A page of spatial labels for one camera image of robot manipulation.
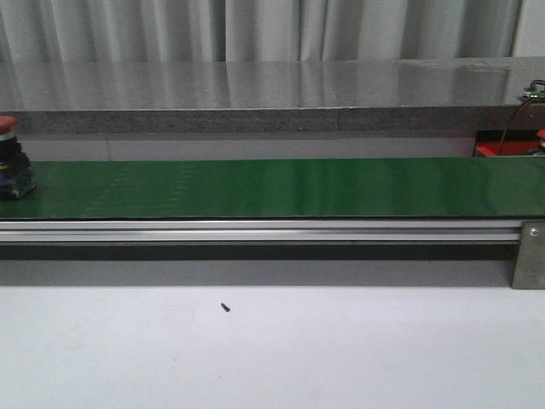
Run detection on grey white curtain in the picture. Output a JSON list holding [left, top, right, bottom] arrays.
[[1, 1, 521, 63]]

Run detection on green conveyor belt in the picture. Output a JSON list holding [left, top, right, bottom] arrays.
[[1, 157, 544, 220]]

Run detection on aluminium conveyor side rail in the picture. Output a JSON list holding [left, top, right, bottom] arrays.
[[1, 219, 523, 244]]

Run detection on red black wire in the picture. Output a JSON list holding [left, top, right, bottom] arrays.
[[496, 79, 545, 158]]

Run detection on metal conveyor support bracket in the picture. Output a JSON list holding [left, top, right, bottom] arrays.
[[512, 221, 545, 290]]

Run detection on red plastic tray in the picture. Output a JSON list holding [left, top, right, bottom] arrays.
[[474, 131, 544, 157]]

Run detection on small green circuit board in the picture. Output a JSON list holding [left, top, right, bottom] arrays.
[[519, 80, 545, 102]]

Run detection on grey stone counter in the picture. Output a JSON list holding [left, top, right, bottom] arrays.
[[1, 57, 544, 135]]

